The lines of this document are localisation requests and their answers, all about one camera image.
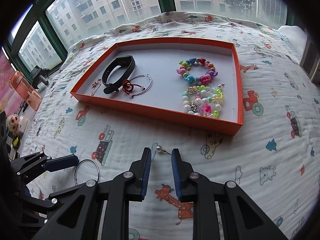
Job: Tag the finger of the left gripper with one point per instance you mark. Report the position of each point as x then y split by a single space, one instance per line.
60 163

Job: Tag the cartoon printed white quilt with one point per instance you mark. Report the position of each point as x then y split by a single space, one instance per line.
274 157

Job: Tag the pearl stud earring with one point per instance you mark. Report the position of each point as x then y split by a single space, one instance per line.
160 149

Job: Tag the silver hoop earring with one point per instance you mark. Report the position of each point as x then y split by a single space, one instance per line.
87 169
140 84

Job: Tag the outdoor air conditioner unit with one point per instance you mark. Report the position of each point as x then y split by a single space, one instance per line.
272 12

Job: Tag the white pillow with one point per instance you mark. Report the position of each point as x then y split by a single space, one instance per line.
296 36

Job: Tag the black fitness wristband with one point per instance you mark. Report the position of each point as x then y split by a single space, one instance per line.
117 71

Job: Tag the green window frame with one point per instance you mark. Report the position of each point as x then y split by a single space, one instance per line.
45 31

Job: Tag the orange transparent water bottle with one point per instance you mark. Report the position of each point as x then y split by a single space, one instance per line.
25 90

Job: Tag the black device on sill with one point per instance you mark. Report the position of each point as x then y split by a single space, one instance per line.
39 75

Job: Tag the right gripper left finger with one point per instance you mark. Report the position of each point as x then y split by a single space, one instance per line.
141 170

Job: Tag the skull figurine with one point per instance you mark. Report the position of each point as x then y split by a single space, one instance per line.
17 124

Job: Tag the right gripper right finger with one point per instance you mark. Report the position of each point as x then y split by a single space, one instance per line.
181 170

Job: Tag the orange shallow box tray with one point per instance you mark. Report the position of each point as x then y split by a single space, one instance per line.
160 57

